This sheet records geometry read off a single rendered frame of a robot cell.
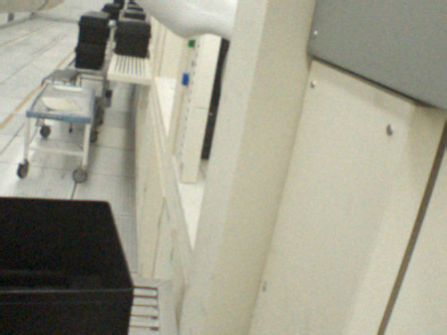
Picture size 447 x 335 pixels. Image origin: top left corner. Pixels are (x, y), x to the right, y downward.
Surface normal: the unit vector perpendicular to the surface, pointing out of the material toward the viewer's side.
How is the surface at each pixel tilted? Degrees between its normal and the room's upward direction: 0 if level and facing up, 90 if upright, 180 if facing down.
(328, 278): 90
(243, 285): 90
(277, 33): 90
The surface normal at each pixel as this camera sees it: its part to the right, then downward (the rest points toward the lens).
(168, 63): 0.15, 0.26
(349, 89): -0.97, -0.12
